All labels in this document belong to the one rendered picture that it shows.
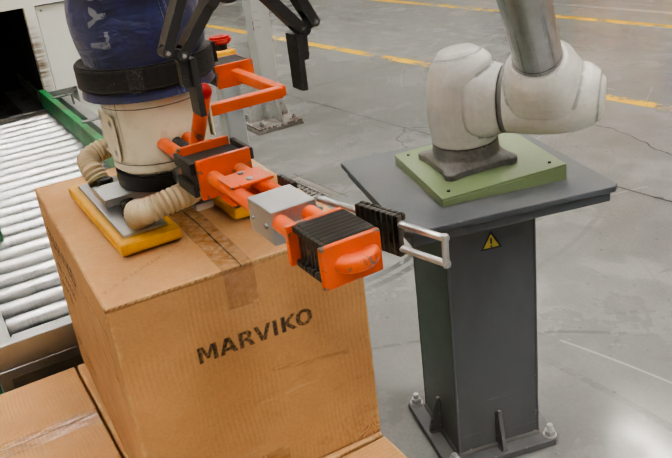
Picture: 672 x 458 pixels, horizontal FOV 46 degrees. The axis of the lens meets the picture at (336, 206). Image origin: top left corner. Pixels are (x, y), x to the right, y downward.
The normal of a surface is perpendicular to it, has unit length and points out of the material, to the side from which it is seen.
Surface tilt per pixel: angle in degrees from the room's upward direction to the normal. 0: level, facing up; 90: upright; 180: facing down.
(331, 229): 0
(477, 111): 96
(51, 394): 0
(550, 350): 0
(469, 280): 90
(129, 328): 90
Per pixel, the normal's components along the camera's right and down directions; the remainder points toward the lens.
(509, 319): 0.27, 0.35
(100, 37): -0.23, 0.23
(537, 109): -0.29, 0.83
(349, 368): 0.48, 0.29
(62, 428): -0.11, -0.91
